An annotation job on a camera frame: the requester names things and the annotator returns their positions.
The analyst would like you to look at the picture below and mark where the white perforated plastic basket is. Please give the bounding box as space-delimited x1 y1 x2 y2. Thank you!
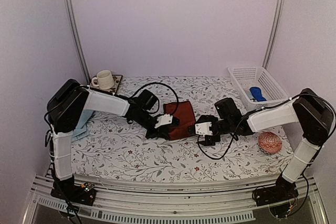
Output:
228 67 288 111

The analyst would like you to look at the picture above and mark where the blue object in basket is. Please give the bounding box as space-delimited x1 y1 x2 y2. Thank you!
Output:
249 87 267 102

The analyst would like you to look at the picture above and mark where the light blue towel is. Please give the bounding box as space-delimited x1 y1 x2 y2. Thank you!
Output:
71 110 94 142

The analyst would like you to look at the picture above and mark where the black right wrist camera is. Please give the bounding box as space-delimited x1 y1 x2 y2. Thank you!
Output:
214 97 241 121

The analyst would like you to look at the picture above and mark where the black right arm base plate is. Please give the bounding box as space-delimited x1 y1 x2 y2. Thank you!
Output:
252 184 299 206

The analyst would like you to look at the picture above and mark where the aluminium front rail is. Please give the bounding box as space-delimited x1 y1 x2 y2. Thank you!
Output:
22 174 329 224

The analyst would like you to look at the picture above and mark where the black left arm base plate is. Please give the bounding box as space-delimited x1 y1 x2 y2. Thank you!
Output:
50 182 97 206

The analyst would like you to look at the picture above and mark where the cream ribbed ceramic mug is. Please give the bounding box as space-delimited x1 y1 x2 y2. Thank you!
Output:
91 70 114 90

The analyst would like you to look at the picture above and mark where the black camera cable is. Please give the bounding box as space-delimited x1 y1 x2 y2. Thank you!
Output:
198 113 253 159
128 82 179 120

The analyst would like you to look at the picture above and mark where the black left camera cable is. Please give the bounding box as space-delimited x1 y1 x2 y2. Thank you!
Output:
128 82 179 120

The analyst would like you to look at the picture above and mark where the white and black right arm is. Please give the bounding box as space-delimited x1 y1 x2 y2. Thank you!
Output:
188 88 335 201

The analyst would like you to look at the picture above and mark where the aluminium frame post right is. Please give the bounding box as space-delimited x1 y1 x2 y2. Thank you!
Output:
262 0 285 69

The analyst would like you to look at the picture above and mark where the black right camera cable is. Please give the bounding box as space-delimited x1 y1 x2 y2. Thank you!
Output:
198 113 253 159

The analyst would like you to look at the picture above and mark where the aluminium frame post left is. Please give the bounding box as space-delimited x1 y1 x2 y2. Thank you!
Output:
64 0 91 83

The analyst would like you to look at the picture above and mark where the dark red towel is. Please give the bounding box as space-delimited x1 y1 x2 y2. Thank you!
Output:
164 101 196 141

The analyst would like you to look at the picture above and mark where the aluminium frame post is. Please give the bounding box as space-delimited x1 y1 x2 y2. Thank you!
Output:
64 0 91 83
262 0 285 69

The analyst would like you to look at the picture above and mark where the floral dark-rimmed tray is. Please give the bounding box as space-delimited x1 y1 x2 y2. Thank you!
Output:
90 75 122 95

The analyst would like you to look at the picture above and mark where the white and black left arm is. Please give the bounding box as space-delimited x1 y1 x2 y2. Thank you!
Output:
45 79 180 200

